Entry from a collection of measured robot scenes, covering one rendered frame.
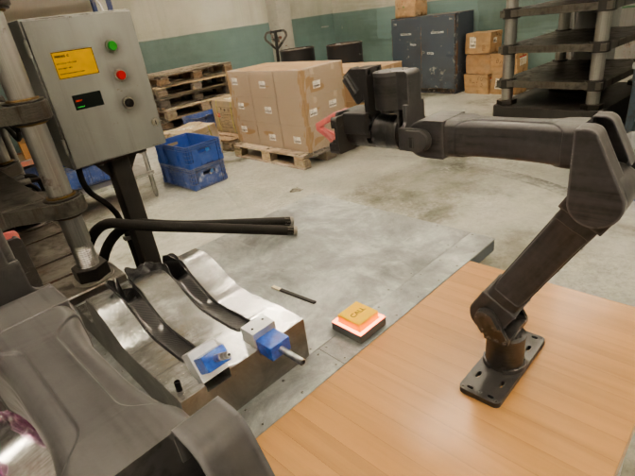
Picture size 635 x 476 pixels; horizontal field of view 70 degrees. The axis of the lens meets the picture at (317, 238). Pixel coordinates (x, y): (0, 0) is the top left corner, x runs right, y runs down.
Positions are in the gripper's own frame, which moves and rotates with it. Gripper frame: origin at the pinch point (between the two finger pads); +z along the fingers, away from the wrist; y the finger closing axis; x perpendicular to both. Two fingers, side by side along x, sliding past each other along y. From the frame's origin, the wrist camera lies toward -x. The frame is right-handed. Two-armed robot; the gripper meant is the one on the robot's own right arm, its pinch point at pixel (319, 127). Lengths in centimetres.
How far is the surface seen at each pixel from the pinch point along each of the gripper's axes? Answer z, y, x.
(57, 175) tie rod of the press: 66, 31, 8
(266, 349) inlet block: -9.4, 29.2, 30.1
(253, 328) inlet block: -5.1, 28.1, 28.0
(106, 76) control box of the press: 78, 6, -12
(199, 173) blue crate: 319, -148, 96
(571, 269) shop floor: -1, -171, 120
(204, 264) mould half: 21.6, 20.5, 26.7
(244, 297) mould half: 8.6, 20.4, 31.0
